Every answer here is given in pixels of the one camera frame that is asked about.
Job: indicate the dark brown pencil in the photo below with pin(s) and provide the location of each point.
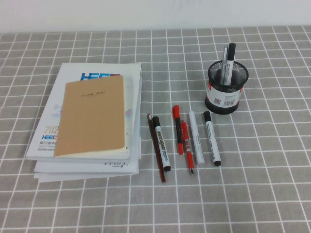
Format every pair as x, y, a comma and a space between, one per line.
156, 148

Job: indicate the white paper sheets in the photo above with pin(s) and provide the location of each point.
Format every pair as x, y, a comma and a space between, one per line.
73, 177

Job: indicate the whiteboard marker with printed label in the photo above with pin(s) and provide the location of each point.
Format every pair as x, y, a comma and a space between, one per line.
162, 145

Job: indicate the gray pen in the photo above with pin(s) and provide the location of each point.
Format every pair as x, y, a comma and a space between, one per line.
225, 55

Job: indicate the gray grid tablecloth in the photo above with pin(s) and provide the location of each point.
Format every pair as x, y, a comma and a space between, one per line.
243, 182

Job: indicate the red gel pen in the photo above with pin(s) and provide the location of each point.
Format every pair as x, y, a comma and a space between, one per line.
188, 150

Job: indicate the tan kraft notebook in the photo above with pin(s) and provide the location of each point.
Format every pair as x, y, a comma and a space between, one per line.
92, 116

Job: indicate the black mesh pen holder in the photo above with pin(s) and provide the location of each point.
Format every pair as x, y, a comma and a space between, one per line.
218, 106

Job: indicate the white HEEC magazine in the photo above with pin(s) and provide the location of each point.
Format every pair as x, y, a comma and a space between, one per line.
70, 70

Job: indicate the slim black-capped white marker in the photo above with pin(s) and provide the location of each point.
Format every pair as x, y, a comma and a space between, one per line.
230, 63

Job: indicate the white marker with black caps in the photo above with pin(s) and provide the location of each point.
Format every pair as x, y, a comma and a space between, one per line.
212, 138

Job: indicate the red and black double-ended marker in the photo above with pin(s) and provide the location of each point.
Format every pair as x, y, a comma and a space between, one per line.
178, 131

